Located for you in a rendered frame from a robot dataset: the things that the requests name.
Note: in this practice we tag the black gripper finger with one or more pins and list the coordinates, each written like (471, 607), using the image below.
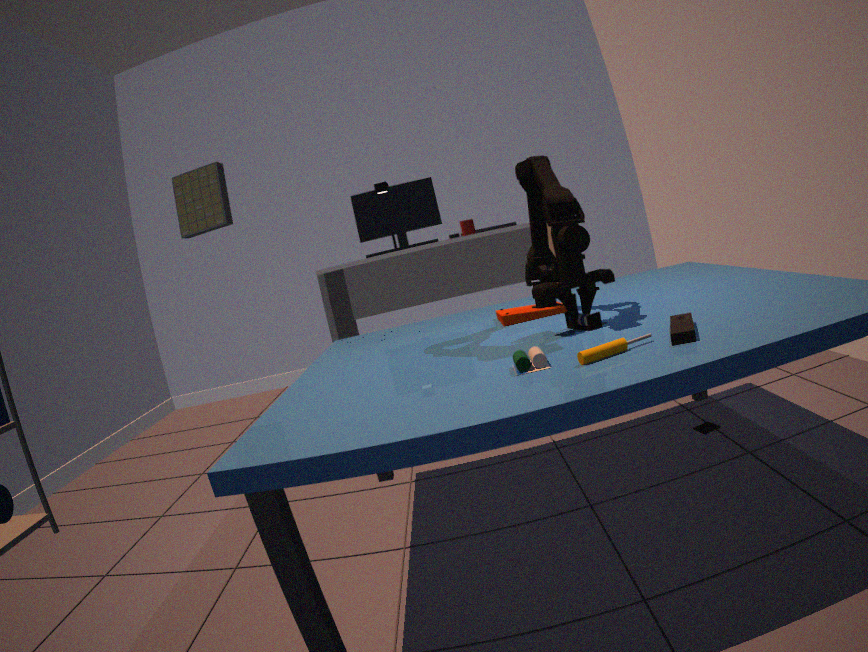
(569, 301)
(586, 298)

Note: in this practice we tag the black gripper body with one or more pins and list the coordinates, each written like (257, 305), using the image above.
(572, 275)

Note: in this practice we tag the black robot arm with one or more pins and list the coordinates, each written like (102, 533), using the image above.
(549, 203)

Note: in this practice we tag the black battery holder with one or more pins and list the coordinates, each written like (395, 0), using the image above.
(593, 321)

